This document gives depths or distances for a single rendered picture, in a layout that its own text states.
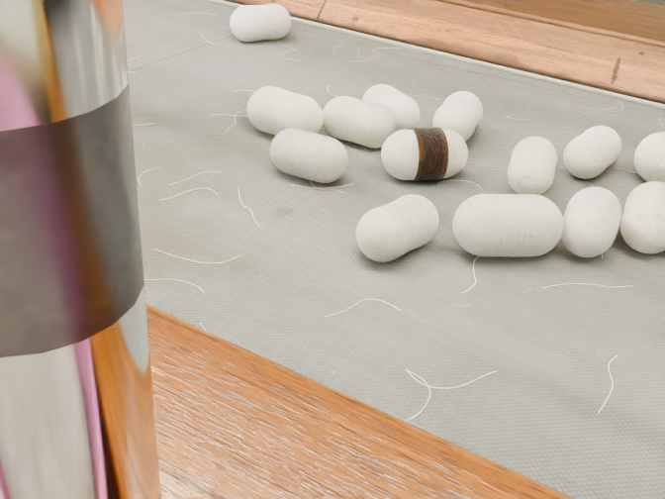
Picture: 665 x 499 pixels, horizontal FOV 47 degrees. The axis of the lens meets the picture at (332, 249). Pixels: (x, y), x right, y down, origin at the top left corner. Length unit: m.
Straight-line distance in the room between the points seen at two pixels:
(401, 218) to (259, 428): 0.11
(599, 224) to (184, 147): 0.17
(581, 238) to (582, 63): 0.20
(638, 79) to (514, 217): 0.20
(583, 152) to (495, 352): 0.12
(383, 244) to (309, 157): 0.06
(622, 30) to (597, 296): 0.24
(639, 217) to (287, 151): 0.13
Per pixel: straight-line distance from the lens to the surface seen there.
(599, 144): 0.32
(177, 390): 0.16
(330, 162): 0.29
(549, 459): 0.20
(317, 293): 0.23
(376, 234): 0.24
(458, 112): 0.33
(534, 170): 0.30
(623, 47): 0.45
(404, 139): 0.30
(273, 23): 0.45
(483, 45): 0.46
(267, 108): 0.32
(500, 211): 0.25
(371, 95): 0.34
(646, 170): 0.33
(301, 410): 0.16
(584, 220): 0.26
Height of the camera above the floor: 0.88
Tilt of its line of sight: 32 degrees down
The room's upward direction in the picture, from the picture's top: 5 degrees clockwise
